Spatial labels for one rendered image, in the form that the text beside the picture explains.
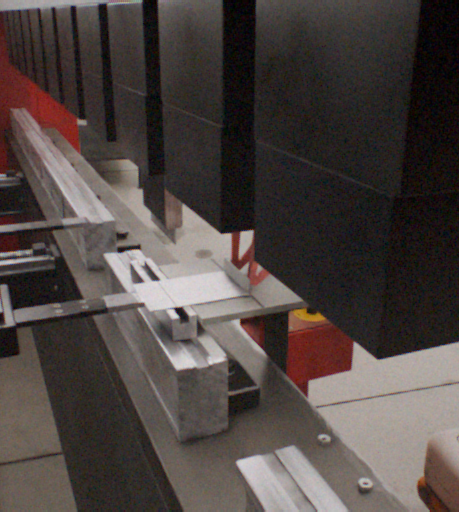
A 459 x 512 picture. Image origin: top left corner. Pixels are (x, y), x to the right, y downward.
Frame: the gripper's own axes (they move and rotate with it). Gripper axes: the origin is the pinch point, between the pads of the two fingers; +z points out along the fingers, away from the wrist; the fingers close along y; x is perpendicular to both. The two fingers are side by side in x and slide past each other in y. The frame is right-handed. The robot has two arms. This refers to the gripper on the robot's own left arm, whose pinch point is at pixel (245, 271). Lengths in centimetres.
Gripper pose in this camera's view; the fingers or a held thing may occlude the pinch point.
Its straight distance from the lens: 82.3
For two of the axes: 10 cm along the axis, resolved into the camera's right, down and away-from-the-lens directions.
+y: 3.7, 3.4, -8.6
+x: 8.3, 3.0, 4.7
